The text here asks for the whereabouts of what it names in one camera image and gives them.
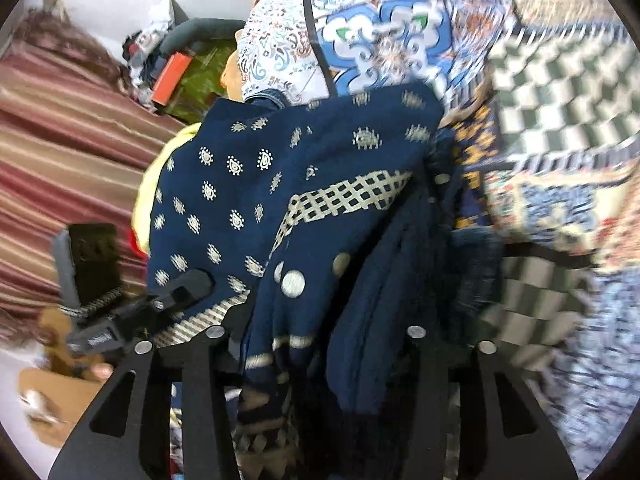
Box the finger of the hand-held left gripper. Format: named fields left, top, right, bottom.
left=147, top=269, right=214, bottom=312

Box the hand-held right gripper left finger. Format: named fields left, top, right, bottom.
left=50, top=305, right=251, bottom=480

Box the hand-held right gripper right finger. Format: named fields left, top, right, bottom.
left=400, top=327, right=583, bottom=480

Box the navy patterned garment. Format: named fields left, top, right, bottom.
left=145, top=82, right=506, bottom=480

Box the person's left hand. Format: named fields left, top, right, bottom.
left=19, top=310, right=115, bottom=448

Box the yellow cloth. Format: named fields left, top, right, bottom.
left=131, top=124, right=202, bottom=257

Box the maroon striped curtain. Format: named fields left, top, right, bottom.
left=0, top=10, right=201, bottom=321

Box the orange box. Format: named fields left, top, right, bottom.
left=151, top=51, right=195, bottom=108

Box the beige cloth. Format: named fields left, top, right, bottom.
left=221, top=52, right=247, bottom=103

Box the pile of clutter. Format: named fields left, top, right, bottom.
left=121, top=0, right=188, bottom=91

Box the dark teal tube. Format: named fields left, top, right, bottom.
left=159, top=16, right=247, bottom=57

